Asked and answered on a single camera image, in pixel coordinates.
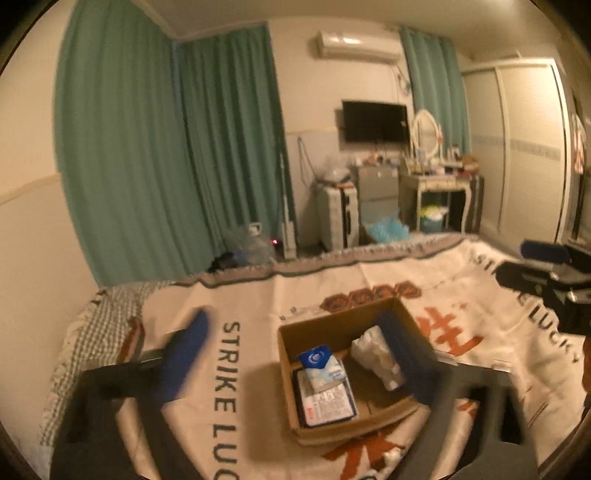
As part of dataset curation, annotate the red and white hanging cloth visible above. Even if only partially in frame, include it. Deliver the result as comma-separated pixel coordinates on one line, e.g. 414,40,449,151
572,113,590,175

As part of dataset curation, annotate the white stick vacuum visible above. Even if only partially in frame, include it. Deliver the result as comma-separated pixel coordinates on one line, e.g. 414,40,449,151
279,148,299,260

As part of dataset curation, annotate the grey suitcase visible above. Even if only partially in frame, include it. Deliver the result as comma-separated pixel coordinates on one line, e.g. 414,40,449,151
318,184,360,251

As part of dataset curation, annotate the dark floor object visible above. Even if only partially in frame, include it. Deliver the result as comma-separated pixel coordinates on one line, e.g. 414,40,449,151
209,251,251,274

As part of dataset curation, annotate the white dark-edged wipes pack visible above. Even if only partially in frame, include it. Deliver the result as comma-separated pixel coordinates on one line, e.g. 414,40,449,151
293,368,359,428

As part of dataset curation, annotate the grey mini fridge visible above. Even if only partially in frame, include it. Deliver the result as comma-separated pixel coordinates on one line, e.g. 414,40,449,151
352,165,400,223

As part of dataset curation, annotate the cream dressing table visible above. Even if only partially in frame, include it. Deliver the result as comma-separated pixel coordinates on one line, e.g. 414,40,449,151
399,170,485,234

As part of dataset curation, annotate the clear plastic bag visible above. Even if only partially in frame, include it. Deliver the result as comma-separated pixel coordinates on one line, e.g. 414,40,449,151
316,154,352,184

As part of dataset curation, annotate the narrow green curtain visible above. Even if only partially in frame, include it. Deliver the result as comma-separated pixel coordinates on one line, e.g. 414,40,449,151
398,25,472,158

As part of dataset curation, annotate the blue plastic bag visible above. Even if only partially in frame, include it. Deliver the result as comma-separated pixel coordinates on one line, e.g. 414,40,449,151
364,209,413,244

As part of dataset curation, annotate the white air conditioner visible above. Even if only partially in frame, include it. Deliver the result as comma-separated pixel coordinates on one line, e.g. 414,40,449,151
315,30,403,64

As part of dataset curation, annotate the green corner curtain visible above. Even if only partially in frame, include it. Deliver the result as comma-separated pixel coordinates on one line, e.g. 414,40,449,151
177,24,297,274

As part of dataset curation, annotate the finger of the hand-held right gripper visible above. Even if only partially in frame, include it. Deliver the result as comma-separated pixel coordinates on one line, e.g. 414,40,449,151
520,239,572,265
496,261,591,306

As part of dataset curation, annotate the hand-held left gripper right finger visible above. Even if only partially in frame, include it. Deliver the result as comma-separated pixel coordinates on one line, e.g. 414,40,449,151
375,313,539,480

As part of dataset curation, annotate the blue tissue packet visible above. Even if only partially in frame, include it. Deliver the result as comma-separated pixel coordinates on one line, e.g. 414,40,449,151
296,344,348,393

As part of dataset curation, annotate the wide green curtain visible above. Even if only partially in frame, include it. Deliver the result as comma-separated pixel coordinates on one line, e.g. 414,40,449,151
54,0,190,288

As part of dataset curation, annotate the teal basket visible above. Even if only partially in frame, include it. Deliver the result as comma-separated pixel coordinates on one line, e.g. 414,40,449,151
419,205,450,233

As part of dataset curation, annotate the brown cardboard box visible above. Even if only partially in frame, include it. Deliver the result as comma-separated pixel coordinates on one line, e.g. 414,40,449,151
276,297,435,446

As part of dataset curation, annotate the white plastic pack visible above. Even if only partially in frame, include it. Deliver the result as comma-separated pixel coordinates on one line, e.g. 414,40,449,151
350,325,406,391

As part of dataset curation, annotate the checked bed sheet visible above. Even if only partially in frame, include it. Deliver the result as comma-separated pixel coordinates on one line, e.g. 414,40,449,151
39,281,163,448

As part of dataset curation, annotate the white oval mirror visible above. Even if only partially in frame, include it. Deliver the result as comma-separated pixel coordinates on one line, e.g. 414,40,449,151
410,109,444,161

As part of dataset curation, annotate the printed cream blanket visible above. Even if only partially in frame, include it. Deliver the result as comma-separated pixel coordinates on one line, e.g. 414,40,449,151
98,233,591,480

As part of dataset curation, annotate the white sliding wardrobe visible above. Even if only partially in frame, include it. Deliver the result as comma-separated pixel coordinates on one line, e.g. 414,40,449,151
461,57,579,246

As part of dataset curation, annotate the clear water jug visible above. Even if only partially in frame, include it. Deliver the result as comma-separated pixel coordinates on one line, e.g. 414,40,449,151
239,222,276,265

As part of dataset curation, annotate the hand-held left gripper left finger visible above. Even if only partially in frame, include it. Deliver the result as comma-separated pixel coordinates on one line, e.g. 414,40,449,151
50,308,212,480

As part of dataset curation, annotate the black wall television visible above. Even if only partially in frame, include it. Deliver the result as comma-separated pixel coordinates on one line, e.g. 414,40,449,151
341,100,411,145

